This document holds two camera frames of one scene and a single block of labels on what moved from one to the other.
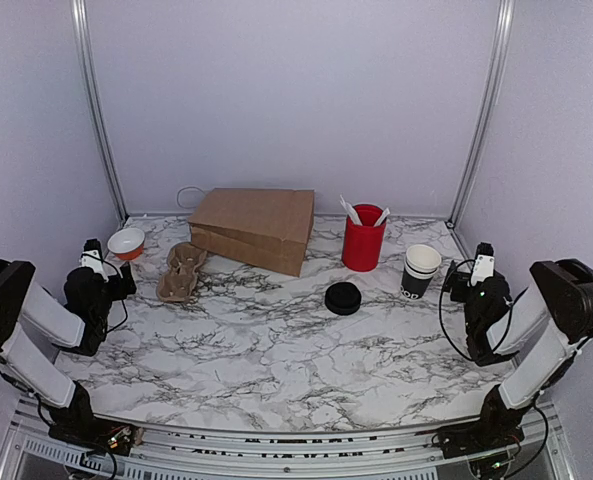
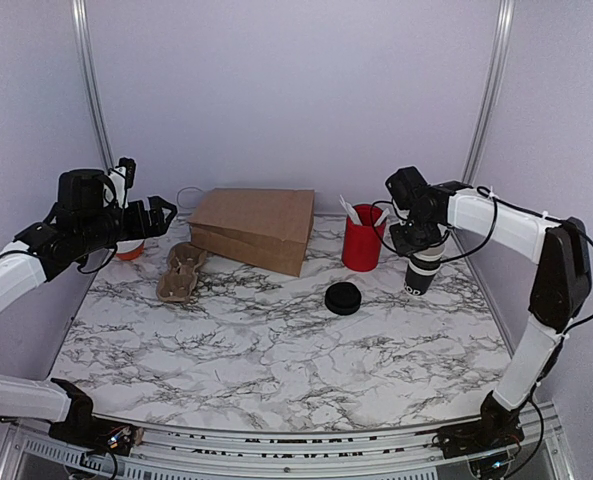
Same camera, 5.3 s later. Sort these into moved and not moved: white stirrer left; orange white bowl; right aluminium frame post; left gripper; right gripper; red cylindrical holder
Moved: right gripper; left gripper
Not moved: red cylindrical holder; right aluminium frame post; orange white bowl; white stirrer left
